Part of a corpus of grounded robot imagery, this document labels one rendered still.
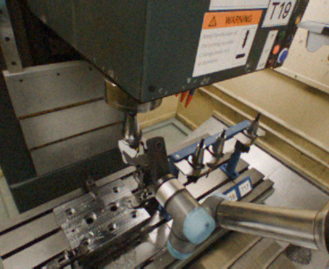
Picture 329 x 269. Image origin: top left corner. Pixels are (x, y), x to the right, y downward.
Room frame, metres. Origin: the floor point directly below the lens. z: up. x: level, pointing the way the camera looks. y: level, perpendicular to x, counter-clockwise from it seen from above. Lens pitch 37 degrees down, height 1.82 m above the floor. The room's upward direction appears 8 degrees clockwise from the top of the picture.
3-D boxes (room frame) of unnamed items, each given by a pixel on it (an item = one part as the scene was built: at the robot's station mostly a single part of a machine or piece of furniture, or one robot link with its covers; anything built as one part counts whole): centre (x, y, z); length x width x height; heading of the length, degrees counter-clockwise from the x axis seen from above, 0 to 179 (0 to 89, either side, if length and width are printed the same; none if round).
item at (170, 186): (0.42, -0.04, 1.32); 0.08 x 0.05 x 0.08; 130
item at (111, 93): (0.57, 0.09, 1.55); 0.16 x 0.16 x 0.12
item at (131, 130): (0.57, 0.09, 1.40); 0.04 x 0.04 x 0.07
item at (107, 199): (0.54, 0.19, 0.97); 0.29 x 0.23 x 0.05; 133
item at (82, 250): (0.36, 0.24, 0.97); 0.13 x 0.03 x 0.15; 133
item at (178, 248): (0.37, -0.10, 1.21); 0.11 x 0.08 x 0.11; 138
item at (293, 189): (1.01, -0.39, 0.75); 0.89 x 0.70 x 0.26; 43
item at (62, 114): (0.90, 0.40, 1.16); 0.48 x 0.05 x 0.51; 133
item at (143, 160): (0.48, 0.01, 1.31); 0.12 x 0.08 x 0.09; 40
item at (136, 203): (0.63, 0.03, 0.97); 0.13 x 0.03 x 0.15; 133
